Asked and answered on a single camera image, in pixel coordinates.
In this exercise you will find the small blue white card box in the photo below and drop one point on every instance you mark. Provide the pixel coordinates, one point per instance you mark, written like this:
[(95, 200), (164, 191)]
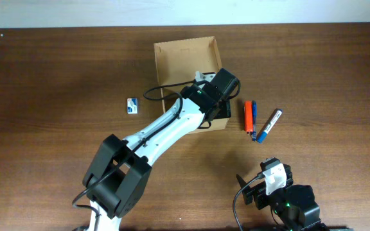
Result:
[(132, 106)]

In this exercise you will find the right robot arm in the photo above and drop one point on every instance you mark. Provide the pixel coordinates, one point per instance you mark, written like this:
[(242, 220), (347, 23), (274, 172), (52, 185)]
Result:
[(294, 205)]

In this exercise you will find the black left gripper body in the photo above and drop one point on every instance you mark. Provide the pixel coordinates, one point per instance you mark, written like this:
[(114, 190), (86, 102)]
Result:
[(223, 110)]

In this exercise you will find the blue whiteboard marker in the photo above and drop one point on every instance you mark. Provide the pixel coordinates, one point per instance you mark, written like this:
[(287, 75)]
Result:
[(269, 125)]

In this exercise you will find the orange highlighter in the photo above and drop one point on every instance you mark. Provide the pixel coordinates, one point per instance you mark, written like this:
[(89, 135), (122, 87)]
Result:
[(248, 112)]

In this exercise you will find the brown cardboard box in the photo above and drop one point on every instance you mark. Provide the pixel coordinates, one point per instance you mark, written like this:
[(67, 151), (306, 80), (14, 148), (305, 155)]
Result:
[(177, 61)]

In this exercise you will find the blue ballpoint pen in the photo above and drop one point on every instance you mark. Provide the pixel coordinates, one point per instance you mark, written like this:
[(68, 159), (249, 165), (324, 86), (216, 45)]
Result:
[(254, 115)]

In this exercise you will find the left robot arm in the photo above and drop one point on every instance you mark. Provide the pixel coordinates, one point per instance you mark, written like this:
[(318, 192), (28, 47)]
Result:
[(118, 174)]

